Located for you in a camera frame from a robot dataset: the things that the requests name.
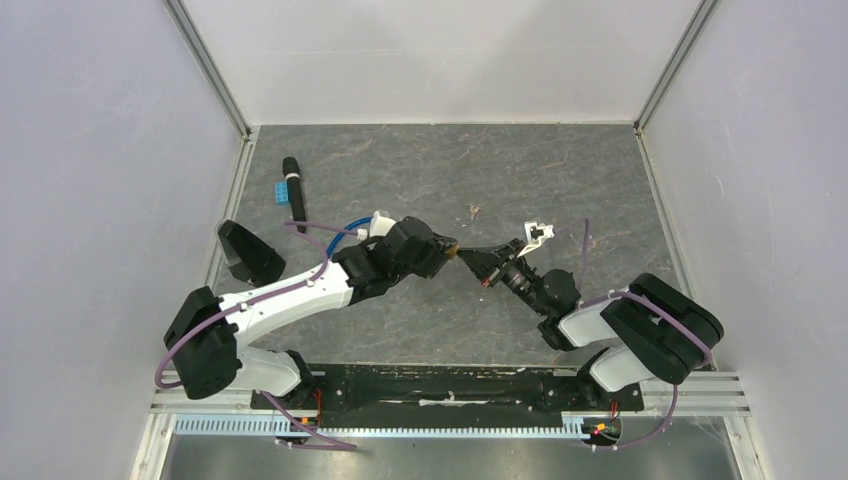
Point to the blue toy brick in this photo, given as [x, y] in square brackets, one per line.
[281, 193]

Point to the slotted cable duct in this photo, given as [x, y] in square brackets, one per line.
[276, 425]

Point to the black microphone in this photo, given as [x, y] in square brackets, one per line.
[292, 174]

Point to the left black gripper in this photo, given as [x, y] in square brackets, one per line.
[436, 256]

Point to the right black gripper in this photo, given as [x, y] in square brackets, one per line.
[486, 262]

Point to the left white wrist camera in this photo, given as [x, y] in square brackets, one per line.
[378, 224]

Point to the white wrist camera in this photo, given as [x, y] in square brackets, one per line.
[537, 234]
[378, 224]

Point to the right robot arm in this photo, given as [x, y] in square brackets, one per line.
[663, 333]

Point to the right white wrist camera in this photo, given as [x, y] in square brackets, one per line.
[537, 234]

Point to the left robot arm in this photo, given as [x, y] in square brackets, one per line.
[209, 342]

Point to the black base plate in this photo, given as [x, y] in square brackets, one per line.
[376, 395]

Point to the black wedge cover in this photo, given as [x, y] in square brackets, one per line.
[248, 258]

